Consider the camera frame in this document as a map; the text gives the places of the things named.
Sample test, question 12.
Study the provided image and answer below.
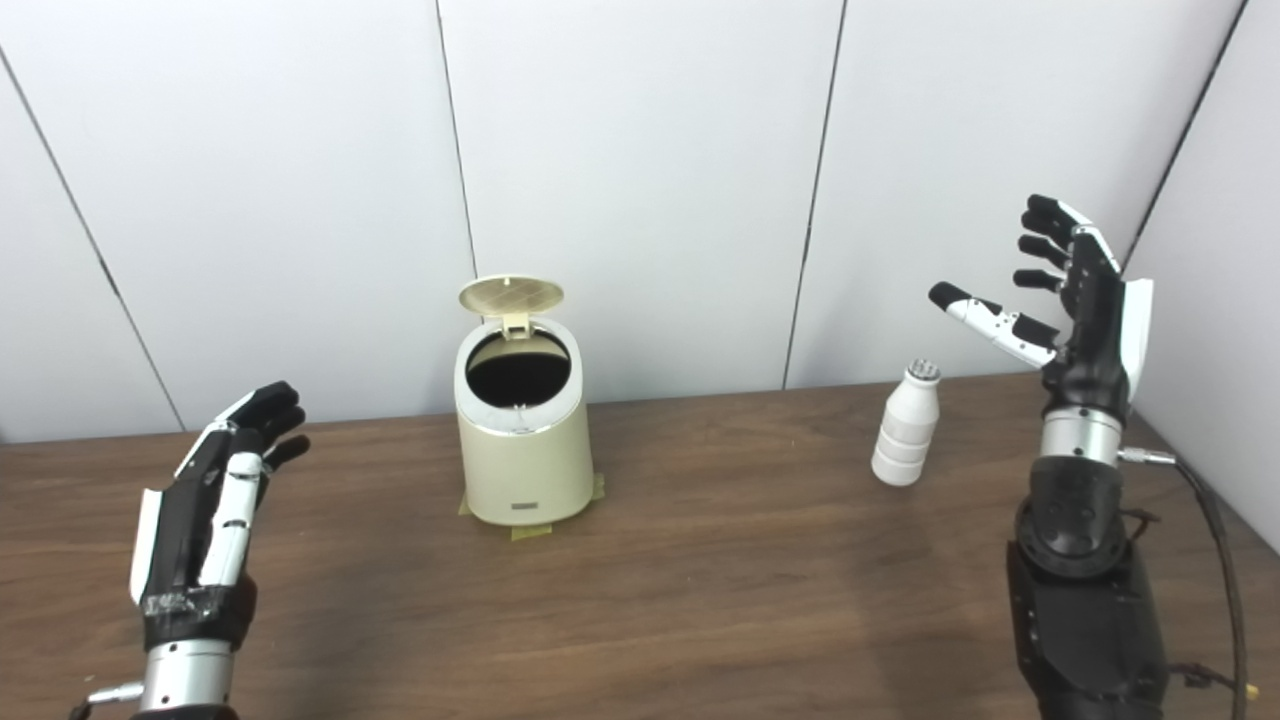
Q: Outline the cream round bin lid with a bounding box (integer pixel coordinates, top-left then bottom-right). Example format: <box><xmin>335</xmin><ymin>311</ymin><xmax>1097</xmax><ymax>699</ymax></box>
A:
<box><xmin>458</xmin><ymin>275</ymin><xmax>566</xmax><ymax>342</ymax></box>

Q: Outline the cream-colored round bin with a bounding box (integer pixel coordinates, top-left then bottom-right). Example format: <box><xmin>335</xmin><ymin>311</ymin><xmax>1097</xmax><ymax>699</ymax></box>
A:
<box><xmin>453</xmin><ymin>317</ymin><xmax>595</xmax><ymax>527</ymax></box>

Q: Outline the small white plastic bottle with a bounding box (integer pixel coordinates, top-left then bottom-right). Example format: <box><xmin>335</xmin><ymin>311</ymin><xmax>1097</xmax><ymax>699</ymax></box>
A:
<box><xmin>871</xmin><ymin>359</ymin><xmax>943</xmax><ymax>488</ymax></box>

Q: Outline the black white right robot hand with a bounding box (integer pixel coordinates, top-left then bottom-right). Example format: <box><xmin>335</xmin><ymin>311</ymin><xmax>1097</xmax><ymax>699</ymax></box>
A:
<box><xmin>928</xmin><ymin>194</ymin><xmax>1154</xmax><ymax>421</ymax></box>

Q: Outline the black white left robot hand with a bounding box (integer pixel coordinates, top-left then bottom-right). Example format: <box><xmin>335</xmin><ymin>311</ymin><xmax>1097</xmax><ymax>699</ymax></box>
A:
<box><xmin>130</xmin><ymin>380</ymin><xmax>311</xmax><ymax>651</ymax></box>

